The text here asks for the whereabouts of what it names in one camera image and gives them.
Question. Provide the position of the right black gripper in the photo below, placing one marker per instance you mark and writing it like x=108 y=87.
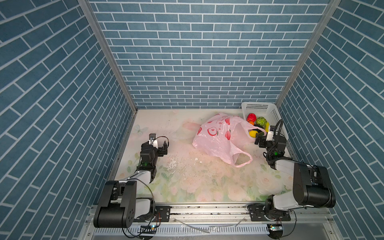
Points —
x=263 y=139

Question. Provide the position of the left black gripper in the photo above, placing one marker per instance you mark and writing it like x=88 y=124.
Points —
x=160 y=150

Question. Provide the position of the yellow banana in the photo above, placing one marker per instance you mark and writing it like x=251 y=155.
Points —
x=267 y=126

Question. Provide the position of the yellow lemon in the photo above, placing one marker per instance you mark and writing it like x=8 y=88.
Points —
x=253 y=133

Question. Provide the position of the green fruit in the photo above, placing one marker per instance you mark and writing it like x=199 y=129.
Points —
x=261 y=121

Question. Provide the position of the white plastic mesh basket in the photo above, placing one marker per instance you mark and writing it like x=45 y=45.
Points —
x=269 y=111

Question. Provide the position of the red fruit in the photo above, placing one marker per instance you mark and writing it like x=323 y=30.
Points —
x=251 y=118

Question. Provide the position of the pink plastic bag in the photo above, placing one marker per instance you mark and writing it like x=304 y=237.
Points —
x=224 y=136

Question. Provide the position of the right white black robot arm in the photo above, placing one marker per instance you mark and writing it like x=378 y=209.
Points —
x=312 y=186

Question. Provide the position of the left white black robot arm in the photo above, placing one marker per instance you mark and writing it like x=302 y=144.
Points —
x=119 y=204

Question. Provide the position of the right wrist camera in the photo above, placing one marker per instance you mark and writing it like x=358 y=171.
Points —
x=271 y=133

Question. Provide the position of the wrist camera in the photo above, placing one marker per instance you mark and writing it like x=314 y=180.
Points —
x=153 y=140
x=271 y=133

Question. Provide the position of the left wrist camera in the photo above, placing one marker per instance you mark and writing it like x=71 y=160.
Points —
x=153 y=140

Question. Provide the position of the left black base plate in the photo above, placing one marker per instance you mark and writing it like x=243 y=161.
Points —
x=163 y=211

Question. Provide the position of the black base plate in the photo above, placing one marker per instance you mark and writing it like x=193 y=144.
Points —
x=263 y=213
x=163 y=211

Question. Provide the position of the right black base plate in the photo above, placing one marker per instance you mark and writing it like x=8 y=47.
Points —
x=263 y=213

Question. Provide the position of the aluminium mounting rail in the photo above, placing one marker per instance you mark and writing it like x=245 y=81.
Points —
x=229 y=213

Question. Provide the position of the white slotted cable duct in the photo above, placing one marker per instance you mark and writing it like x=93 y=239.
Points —
x=181 y=230

